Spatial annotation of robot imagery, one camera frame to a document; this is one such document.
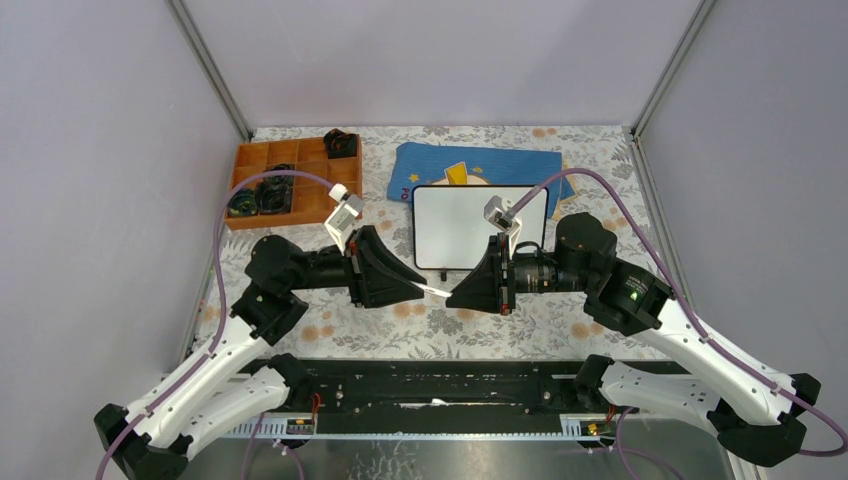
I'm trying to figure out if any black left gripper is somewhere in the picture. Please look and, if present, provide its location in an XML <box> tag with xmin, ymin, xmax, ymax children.
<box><xmin>285</xmin><ymin>225</ymin><xmax>428</xmax><ymax>309</ymax></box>

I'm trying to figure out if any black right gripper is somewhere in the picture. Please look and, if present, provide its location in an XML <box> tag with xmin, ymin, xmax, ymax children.
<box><xmin>446</xmin><ymin>232</ymin><xmax>593</xmax><ymax>314</ymax></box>

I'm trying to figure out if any white board with black frame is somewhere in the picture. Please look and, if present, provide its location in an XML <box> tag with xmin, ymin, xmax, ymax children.
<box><xmin>411</xmin><ymin>185</ymin><xmax>531</xmax><ymax>271</ymax></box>

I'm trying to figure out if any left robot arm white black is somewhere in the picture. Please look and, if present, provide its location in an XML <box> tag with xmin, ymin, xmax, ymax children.
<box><xmin>94</xmin><ymin>225</ymin><xmax>426</xmax><ymax>479</ymax></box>

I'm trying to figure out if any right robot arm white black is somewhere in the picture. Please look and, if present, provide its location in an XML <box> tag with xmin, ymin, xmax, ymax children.
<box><xmin>446</xmin><ymin>213</ymin><xmax>821</xmax><ymax>467</ymax></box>

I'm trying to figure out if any floral patterned tablecloth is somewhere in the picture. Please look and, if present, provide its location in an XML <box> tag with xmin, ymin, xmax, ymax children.
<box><xmin>276</xmin><ymin>126</ymin><xmax>660</xmax><ymax>361</ymax></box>

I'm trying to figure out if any wooden compartment tray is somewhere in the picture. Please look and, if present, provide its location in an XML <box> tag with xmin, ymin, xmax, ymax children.
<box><xmin>225</xmin><ymin>137</ymin><xmax>363</xmax><ymax>230</ymax></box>

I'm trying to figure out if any blue cartoon print cloth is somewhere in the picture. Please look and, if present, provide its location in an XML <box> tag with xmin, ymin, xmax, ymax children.
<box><xmin>387</xmin><ymin>142</ymin><xmax>564</xmax><ymax>203</ymax></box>

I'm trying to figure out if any black rolled sock middle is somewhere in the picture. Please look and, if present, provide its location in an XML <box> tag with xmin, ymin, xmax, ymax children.
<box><xmin>255</xmin><ymin>182</ymin><xmax>292</xmax><ymax>215</ymax></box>

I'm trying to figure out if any dark rolled sock with orange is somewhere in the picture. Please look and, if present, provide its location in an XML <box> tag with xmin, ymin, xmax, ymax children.
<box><xmin>322</xmin><ymin>129</ymin><xmax>359</xmax><ymax>159</ymax></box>

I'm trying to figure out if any dark rolled sock with green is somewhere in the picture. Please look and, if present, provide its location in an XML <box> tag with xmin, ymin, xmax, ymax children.
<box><xmin>263</xmin><ymin>164</ymin><xmax>293</xmax><ymax>184</ymax></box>

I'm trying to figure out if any blue green rolled sock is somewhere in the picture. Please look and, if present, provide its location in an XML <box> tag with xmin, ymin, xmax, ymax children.
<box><xmin>227</xmin><ymin>188</ymin><xmax>259</xmax><ymax>218</ymax></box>

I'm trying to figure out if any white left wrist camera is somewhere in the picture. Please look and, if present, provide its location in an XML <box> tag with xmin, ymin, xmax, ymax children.
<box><xmin>323</xmin><ymin>183</ymin><xmax>364</xmax><ymax>253</ymax></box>

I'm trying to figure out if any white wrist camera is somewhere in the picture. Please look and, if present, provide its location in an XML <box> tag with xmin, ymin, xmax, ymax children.
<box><xmin>483</xmin><ymin>195</ymin><xmax>523</xmax><ymax>254</ymax></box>
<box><xmin>323</xmin><ymin>183</ymin><xmax>364</xmax><ymax>253</ymax></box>

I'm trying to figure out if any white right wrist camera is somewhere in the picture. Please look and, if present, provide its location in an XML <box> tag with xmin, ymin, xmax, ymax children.
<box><xmin>483</xmin><ymin>195</ymin><xmax>523</xmax><ymax>254</ymax></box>

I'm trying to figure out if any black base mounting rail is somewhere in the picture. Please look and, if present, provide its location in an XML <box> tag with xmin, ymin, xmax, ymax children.
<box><xmin>272</xmin><ymin>359</ymin><xmax>623</xmax><ymax>423</ymax></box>

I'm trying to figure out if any slotted grey cable duct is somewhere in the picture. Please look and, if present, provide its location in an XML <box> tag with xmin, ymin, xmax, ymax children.
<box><xmin>256</xmin><ymin>407</ymin><xmax>616</xmax><ymax>441</ymax></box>

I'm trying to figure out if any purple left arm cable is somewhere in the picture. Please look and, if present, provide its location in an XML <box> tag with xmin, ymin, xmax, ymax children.
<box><xmin>94</xmin><ymin>170</ymin><xmax>336</xmax><ymax>480</ymax></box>

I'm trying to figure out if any aluminium frame post right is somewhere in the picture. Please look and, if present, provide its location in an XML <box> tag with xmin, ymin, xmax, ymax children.
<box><xmin>628</xmin><ymin>0</ymin><xmax>719</xmax><ymax>300</ymax></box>

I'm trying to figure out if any aluminium frame post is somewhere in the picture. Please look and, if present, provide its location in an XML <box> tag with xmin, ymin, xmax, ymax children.
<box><xmin>166</xmin><ymin>0</ymin><xmax>254</xmax><ymax>358</ymax></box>
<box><xmin>628</xmin><ymin>0</ymin><xmax>719</xmax><ymax>300</ymax></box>

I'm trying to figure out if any aluminium frame post left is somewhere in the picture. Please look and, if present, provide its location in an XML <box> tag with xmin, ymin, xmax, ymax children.
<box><xmin>166</xmin><ymin>0</ymin><xmax>254</xmax><ymax>358</ymax></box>

